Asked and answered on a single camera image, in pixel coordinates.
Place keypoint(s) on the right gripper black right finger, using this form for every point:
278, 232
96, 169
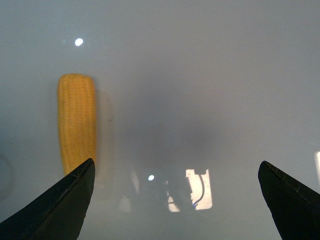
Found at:
295, 208

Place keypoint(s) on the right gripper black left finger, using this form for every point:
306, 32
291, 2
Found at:
58, 213

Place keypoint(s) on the yellow corn cob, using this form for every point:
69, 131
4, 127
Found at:
76, 120

